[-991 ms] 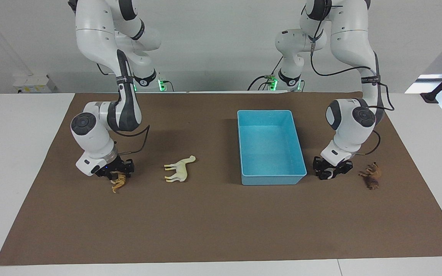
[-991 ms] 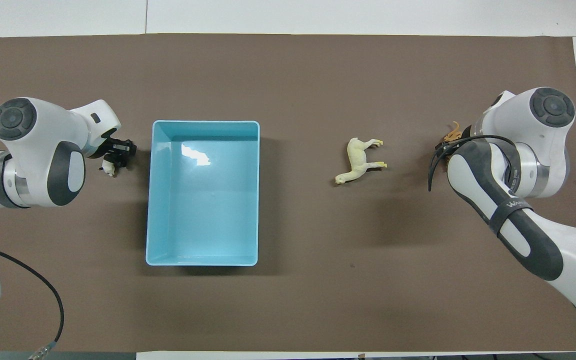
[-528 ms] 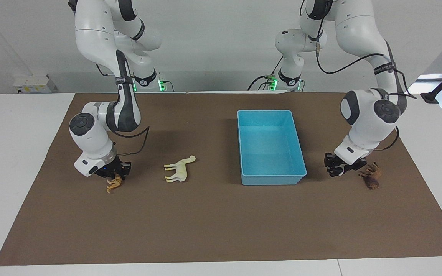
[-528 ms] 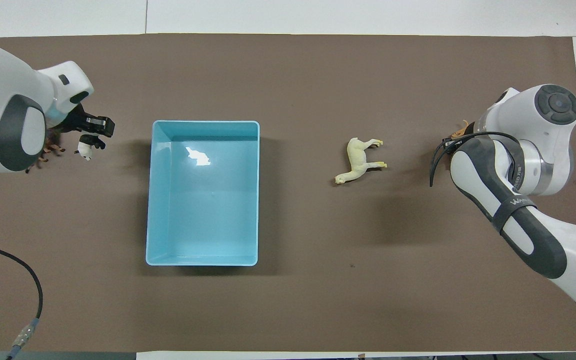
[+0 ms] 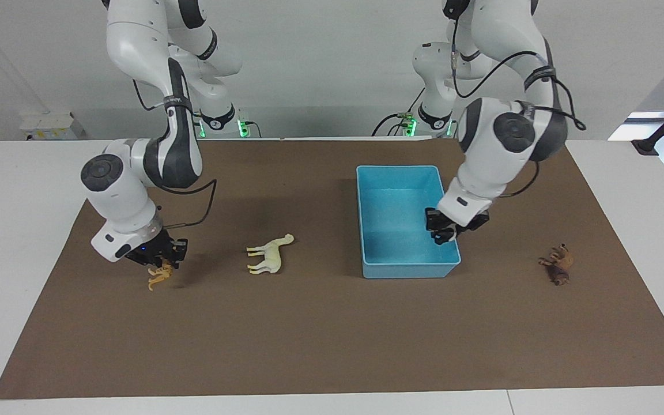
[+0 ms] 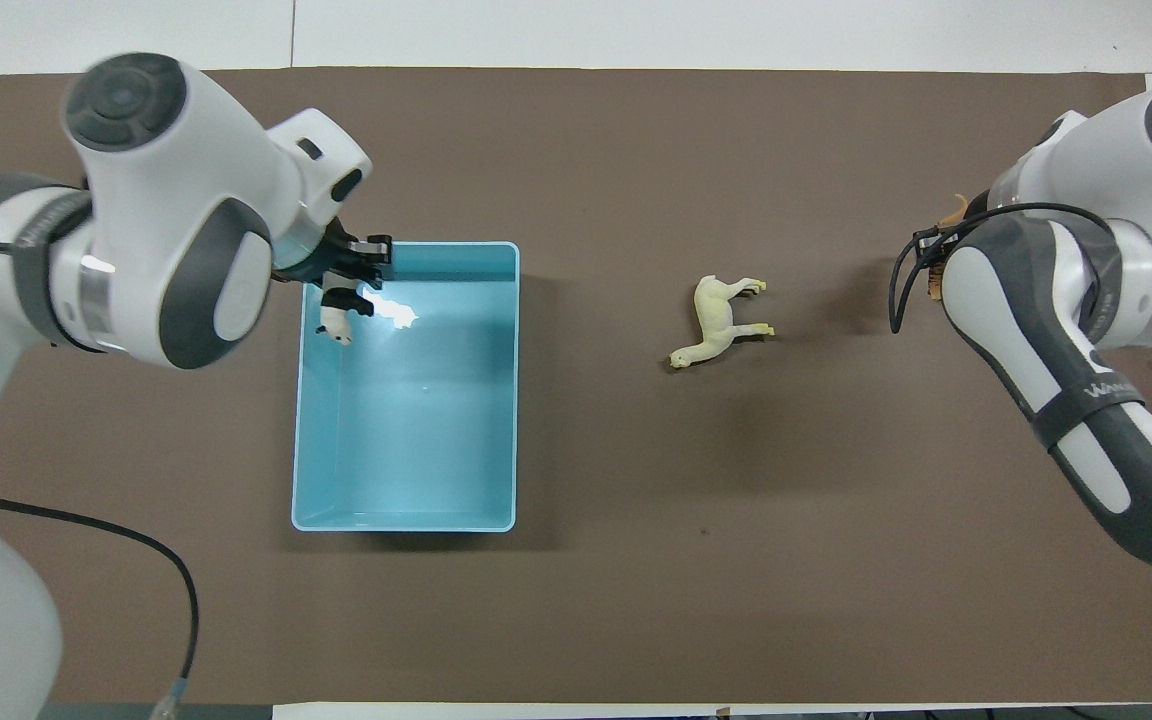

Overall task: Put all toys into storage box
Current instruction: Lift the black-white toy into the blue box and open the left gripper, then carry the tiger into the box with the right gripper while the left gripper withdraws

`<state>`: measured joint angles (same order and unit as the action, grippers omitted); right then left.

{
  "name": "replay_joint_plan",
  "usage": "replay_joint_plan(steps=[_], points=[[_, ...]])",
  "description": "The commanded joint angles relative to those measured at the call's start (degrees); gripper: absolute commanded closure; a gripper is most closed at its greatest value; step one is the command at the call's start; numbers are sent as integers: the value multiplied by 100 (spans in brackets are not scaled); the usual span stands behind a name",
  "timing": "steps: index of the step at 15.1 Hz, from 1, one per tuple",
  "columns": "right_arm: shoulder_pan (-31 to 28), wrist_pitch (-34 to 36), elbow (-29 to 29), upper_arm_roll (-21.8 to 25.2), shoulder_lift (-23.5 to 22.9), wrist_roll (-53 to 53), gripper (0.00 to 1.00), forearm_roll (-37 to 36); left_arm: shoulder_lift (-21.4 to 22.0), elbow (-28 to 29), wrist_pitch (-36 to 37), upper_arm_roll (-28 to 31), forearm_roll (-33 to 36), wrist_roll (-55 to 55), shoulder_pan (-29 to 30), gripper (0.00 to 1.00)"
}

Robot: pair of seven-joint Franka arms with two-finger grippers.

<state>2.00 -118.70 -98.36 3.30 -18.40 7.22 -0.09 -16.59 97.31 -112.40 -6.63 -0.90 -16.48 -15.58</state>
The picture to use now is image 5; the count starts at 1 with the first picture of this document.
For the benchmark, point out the white power strip box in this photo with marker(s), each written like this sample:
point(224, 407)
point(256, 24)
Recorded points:
point(49, 127)

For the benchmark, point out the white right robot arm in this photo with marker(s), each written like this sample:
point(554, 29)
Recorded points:
point(159, 155)

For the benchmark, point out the light blue storage box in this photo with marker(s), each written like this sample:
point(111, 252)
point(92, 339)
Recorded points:
point(395, 230)

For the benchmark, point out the brown table mat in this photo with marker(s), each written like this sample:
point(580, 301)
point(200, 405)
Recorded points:
point(309, 334)

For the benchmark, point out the orange striped tiger toy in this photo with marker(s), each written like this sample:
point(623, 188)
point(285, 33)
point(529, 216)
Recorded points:
point(159, 278)

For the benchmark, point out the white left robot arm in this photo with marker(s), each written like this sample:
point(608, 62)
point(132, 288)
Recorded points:
point(505, 132)

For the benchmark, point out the brown lion toy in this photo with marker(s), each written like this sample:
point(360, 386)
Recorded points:
point(560, 265)

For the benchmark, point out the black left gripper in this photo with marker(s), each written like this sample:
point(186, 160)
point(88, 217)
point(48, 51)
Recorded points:
point(441, 222)

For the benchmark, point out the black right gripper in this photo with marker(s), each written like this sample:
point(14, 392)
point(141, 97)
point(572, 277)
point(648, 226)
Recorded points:
point(156, 251)

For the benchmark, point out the cream llama toy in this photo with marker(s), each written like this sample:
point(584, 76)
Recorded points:
point(271, 255)

